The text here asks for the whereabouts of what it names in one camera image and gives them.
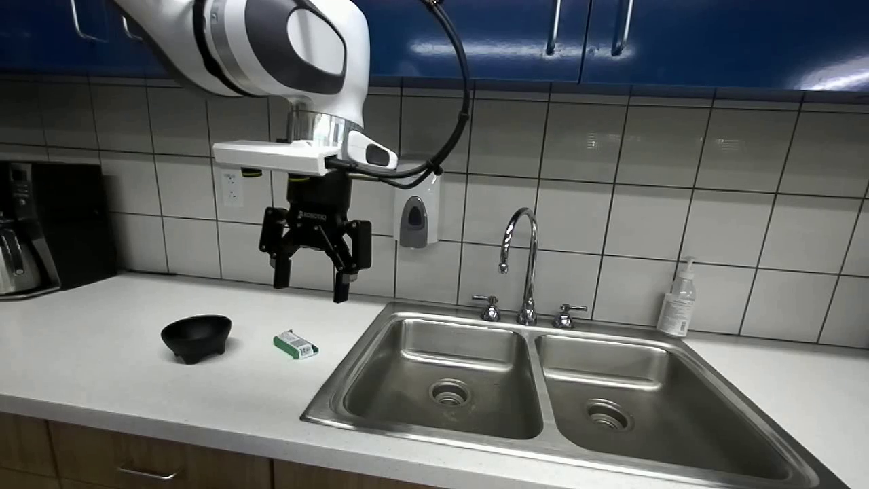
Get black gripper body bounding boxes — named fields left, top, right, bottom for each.
left=257, top=171, right=372, bottom=273

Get black bowl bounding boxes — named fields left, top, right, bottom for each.
left=160, top=316, right=232, bottom=364

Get white wall outlet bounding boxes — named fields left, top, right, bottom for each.
left=217, top=168, right=245, bottom=209

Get clear soap pump bottle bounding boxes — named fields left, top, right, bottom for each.
left=657, top=261, right=695, bottom=338

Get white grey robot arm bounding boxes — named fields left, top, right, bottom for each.
left=115, top=0, right=397, bottom=303

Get blue upper cabinets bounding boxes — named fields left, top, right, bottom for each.
left=0, top=0, right=869, bottom=95

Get stainless steel double sink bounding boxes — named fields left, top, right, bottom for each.
left=305, top=305, right=848, bottom=489

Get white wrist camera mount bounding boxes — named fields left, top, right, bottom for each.
left=213, top=113, right=399, bottom=176

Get chrome faucet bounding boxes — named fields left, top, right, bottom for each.
left=471, top=204, right=590, bottom=333

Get green white small box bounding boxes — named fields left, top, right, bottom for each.
left=275, top=330, right=317, bottom=360

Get wall soap dispenser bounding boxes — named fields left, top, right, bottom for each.
left=395, top=174, right=441, bottom=247

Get wooden lower cabinet drawers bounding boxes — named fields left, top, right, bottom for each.
left=0, top=413, right=420, bottom=489

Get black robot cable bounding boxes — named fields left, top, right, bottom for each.
left=325, top=0, right=475, bottom=190

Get black coffee maker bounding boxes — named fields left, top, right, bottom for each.
left=0, top=160, right=120, bottom=303

